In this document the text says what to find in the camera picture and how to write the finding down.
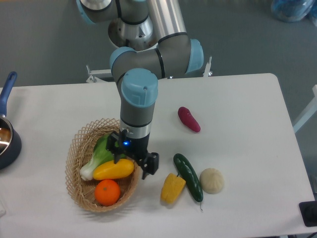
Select blue saucepan with handle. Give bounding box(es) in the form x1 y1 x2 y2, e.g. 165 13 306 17
0 71 22 170

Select woven wicker basket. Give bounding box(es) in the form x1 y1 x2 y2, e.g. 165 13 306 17
65 119 141 212

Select yellow bell pepper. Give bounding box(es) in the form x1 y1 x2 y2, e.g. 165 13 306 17
160 173 186 204

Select yellow orange mango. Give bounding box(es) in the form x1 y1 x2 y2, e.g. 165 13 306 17
93 159 134 180

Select blue plastic bag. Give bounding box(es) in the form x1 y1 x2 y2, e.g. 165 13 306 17
270 0 317 23

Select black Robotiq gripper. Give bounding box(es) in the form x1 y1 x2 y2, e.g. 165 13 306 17
106 132 159 180

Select purple sweet potato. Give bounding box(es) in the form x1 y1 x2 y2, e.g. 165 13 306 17
177 107 201 133

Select orange tangerine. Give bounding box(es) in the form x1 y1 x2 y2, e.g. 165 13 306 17
94 179 121 206

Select white frame bar right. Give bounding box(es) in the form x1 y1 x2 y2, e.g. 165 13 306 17
292 85 317 133

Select black device at edge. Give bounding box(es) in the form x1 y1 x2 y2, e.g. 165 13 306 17
299 201 317 227

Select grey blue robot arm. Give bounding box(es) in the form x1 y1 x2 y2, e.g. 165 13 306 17
77 0 204 176

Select dark green cucumber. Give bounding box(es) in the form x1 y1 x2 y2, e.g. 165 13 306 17
173 153 204 212

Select beige steamed bun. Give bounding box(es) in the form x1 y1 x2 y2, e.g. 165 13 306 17
200 168 224 194

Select green bok choy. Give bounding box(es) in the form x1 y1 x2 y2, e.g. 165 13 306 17
80 134 113 181

